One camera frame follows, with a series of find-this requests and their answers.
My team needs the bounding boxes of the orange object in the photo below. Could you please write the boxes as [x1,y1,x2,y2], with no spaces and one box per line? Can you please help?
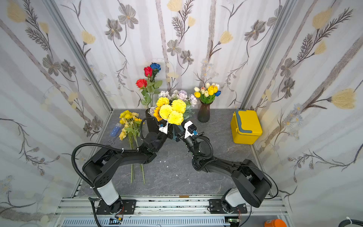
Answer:
[264,219,287,227]

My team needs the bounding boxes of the teal vase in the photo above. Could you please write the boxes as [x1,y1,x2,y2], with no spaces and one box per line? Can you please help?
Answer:
[173,125,185,142]

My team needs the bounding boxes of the black vase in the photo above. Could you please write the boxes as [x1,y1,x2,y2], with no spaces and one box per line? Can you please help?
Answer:
[145,109,159,133]

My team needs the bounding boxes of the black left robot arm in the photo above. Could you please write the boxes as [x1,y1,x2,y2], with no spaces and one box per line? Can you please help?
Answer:
[71,120,171,214]

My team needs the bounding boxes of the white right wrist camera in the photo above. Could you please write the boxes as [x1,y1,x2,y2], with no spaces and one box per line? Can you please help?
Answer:
[184,121,198,139]

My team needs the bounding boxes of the yellow poppy flower stem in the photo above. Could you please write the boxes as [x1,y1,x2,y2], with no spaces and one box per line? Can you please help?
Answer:
[129,139,135,183]

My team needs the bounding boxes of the red rose bouquet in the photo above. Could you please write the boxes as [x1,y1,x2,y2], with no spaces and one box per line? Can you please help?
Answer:
[136,62,163,110]

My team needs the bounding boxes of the dark glass vase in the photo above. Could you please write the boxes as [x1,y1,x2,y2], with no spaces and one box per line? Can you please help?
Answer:
[197,103,210,123]

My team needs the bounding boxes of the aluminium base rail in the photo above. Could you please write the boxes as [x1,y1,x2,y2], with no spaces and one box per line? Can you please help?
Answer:
[53,194,290,227]

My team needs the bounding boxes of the mixed tulip sunflower bouquet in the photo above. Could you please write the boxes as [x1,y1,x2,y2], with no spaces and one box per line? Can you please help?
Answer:
[194,82,221,105]

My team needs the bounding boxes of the yellow rose bunch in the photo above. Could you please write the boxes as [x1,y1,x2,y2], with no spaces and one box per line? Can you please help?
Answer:
[118,110,146,184]

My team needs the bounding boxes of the yellow lidded box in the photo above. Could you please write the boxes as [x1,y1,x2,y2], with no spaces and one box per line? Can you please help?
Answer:
[231,110,263,145]

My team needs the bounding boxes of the blue pill organizer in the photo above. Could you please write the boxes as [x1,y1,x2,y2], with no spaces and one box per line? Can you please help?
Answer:
[110,123,122,138]

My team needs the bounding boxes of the small metal scissors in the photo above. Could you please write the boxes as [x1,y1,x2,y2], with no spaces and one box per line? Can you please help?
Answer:
[107,137,116,145]

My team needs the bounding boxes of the yellow marigold bouquet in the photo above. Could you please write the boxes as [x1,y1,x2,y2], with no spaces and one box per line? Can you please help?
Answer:
[150,90,198,125]

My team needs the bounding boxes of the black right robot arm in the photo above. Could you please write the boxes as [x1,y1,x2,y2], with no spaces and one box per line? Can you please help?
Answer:
[175,133,274,213]

